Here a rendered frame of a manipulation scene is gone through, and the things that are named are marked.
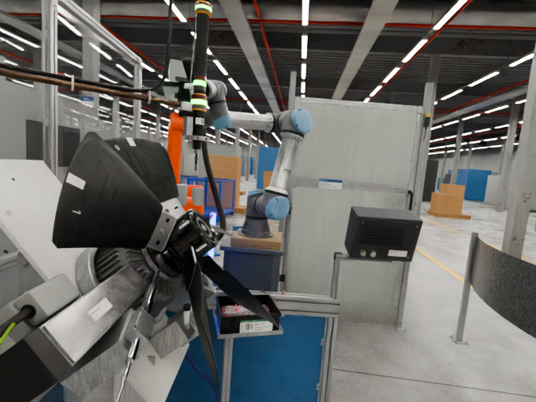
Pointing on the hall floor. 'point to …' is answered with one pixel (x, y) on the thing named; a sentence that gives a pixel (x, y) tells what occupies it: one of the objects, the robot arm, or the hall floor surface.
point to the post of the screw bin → (226, 369)
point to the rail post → (328, 359)
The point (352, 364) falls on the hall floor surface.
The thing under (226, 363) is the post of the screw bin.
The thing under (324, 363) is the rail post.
